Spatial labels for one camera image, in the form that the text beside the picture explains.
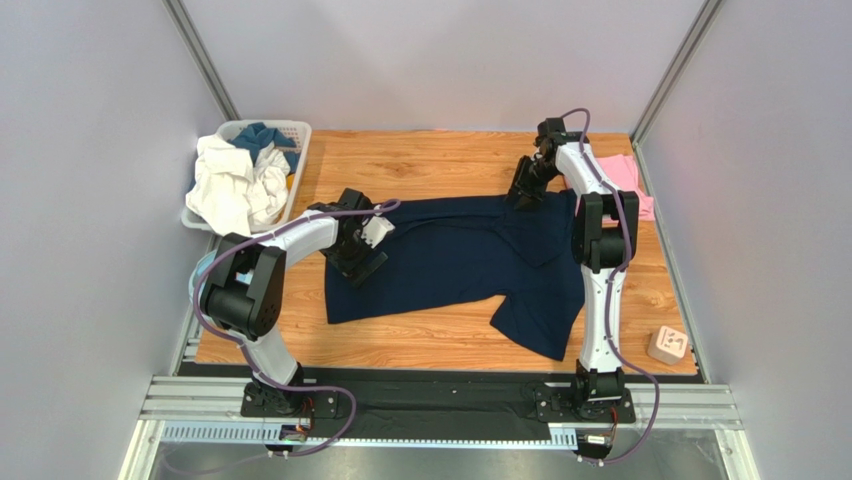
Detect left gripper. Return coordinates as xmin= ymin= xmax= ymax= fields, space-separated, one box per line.
xmin=321 ymin=227 xmax=388 ymax=287

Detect navy blue t shirt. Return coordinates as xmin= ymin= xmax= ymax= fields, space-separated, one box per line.
xmin=325 ymin=190 xmax=585 ymax=361

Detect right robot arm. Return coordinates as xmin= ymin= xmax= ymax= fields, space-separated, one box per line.
xmin=507 ymin=117 xmax=640 ymax=421

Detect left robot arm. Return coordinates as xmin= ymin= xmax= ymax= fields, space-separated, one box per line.
xmin=190 ymin=188 xmax=400 ymax=417

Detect folded pink t shirt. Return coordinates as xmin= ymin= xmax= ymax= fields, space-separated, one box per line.
xmin=597 ymin=154 xmax=656 ymax=222

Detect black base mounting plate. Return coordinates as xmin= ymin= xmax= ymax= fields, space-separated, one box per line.
xmin=240 ymin=367 xmax=636 ymax=441

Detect light blue headphones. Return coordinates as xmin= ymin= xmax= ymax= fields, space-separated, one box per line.
xmin=187 ymin=252 xmax=215 ymax=303

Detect white t shirt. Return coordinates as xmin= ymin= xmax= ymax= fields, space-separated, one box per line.
xmin=185 ymin=135 xmax=293 ymax=235

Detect white laundry basket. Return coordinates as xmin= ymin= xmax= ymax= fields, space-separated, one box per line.
xmin=181 ymin=120 xmax=312 ymax=234

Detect blue t shirt in basket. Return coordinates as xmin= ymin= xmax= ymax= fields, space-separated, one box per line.
xmin=228 ymin=122 xmax=300 ymax=171

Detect pink cube power socket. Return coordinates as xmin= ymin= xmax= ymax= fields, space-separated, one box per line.
xmin=647 ymin=326 xmax=689 ymax=365

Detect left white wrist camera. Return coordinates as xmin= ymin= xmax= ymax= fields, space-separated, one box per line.
xmin=360 ymin=214 xmax=395 ymax=249

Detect aluminium front rail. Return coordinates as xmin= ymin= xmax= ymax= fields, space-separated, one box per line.
xmin=120 ymin=368 xmax=752 ymax=479

